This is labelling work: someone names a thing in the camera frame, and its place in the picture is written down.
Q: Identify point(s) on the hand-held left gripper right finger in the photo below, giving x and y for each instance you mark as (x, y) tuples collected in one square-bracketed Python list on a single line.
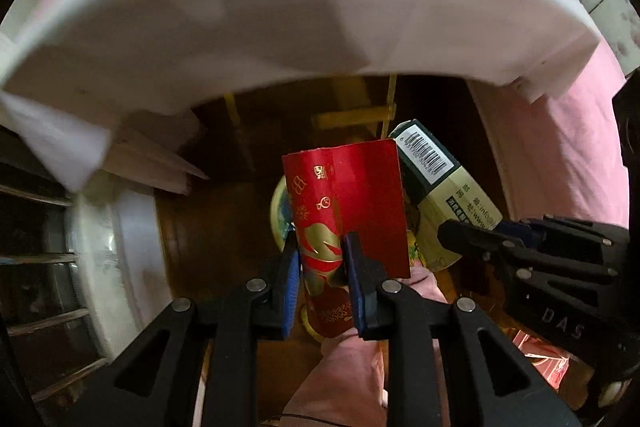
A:
[(356, 287)]

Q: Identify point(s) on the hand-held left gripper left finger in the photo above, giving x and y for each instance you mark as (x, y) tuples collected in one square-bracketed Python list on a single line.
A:
[(290, 282)]

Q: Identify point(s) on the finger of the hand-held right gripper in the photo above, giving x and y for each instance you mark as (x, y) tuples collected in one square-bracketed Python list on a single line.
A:
[(575, 237), (475, 237)]

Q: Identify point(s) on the green and cream carton box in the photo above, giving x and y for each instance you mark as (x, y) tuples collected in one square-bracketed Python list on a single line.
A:
[(450, 192)]

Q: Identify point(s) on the yellow-rimmed bin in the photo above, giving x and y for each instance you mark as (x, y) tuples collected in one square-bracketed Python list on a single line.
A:
[(280, 212)]

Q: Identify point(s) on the red and gold box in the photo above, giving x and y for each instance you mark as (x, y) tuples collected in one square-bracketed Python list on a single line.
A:
[(360, 187)]

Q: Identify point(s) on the red paper packet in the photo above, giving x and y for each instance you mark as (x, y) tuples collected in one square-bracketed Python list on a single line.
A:
[(545, 362)]

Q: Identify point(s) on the pink bed sheet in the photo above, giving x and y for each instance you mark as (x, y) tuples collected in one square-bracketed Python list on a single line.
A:
[(565, 147)]

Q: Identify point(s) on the person's pink trouser leg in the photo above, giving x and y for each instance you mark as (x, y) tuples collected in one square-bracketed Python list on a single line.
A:
[(340, 382)]

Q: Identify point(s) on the white curtain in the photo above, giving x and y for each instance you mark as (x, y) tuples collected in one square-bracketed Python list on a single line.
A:
[(125, 257)]

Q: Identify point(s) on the white bed base board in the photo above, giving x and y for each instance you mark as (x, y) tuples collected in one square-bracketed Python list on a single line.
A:
[(160, 157)]

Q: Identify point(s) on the dark window railing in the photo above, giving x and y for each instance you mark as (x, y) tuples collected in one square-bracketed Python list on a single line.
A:
[(35, 232)]

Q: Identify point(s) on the printed cartoon blanket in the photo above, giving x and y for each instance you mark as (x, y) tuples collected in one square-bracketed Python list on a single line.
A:
[(250, 7)]

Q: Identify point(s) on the yellow wooden frame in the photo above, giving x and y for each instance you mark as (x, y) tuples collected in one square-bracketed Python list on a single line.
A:
[(350, 114)]

